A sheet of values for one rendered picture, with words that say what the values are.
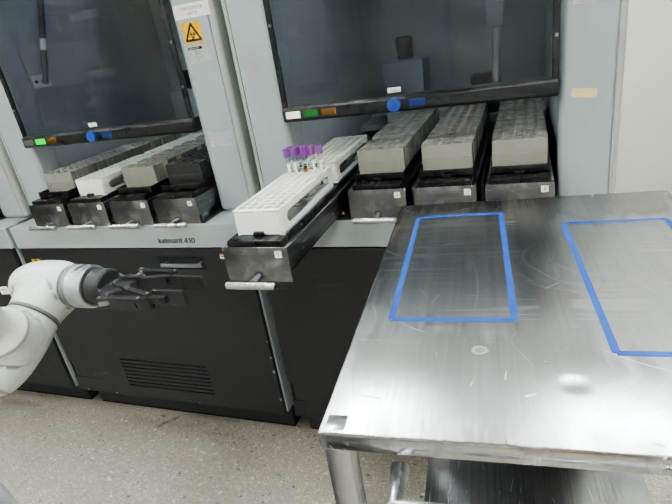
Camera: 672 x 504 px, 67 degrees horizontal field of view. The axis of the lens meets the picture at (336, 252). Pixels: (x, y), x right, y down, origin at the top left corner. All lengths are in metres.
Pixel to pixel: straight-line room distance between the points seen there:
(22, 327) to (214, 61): 0.73
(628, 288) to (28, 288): 1.04
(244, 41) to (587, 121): 0.78
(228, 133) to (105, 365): 0.96
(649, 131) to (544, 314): 1.79
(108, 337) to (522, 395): 1.52
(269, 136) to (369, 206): 0.32
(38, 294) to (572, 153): 1.12
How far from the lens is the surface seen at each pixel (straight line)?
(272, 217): 0.94
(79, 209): 1.64
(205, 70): 1.36
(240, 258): 0.96
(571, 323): 0.61
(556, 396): 0.51
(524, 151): 1.17
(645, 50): 2.31
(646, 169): 2.40
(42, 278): 1.17
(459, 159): 1.18
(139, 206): 1.49
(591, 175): 1.21
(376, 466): 1.57
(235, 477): 1.65
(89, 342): 1.92
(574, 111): 1.17
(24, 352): 1.11
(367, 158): 1.22
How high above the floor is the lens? 1.14
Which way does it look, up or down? 23 degrees down
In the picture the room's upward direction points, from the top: 9 degrees counter-clockwise
